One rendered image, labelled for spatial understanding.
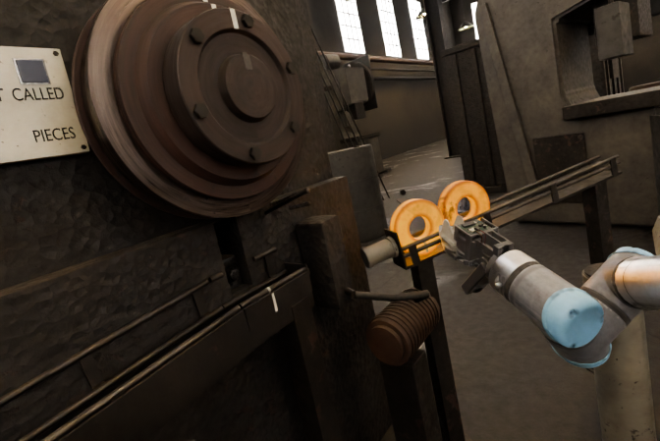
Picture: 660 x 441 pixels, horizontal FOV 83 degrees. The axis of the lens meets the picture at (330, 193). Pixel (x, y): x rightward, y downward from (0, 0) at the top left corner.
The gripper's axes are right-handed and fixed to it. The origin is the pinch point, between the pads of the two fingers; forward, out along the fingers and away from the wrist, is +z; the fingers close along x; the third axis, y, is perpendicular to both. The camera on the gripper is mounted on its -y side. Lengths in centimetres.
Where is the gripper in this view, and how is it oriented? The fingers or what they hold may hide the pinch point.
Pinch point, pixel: (443, 231)
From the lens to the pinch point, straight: 96.1
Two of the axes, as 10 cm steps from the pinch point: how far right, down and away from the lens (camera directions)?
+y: -1.1, -9.0, -4.3
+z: -3.3, -3.7, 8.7
